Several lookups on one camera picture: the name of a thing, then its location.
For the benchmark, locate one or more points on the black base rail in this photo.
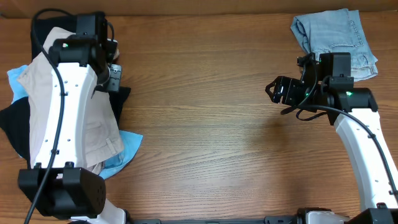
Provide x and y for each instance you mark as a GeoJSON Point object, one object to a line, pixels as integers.
{"type": "Point", "coordinates": [214, 221]}

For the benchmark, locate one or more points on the beige khaki shorts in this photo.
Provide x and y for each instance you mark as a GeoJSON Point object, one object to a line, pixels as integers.
{"type": "Point", "coordinates": [102, 138]}

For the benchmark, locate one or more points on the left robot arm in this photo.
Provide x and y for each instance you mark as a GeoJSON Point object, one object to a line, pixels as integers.
{"type": "Point", "coordinates": [59, 184]}

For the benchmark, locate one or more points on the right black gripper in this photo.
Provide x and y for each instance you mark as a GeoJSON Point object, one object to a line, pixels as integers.
{"type": "Point", "coordinates": [292, 86]}

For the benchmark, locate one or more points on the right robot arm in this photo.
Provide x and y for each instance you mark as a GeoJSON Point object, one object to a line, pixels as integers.
{"type": "Point", "coordinates": [326, 87]}

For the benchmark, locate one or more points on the folded light blue jeans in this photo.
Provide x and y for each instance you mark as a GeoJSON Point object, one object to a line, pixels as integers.
{"type": "Point", "coordinates": [336, 31]}

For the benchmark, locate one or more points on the light blue garment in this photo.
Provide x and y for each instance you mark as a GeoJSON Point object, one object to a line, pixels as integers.
{"type": "Point", "coordinates": [124, 152]}

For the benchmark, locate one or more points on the black t-shirt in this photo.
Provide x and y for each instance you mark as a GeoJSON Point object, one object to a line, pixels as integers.
{"type": "Point", "coordinates": [24, 122]}

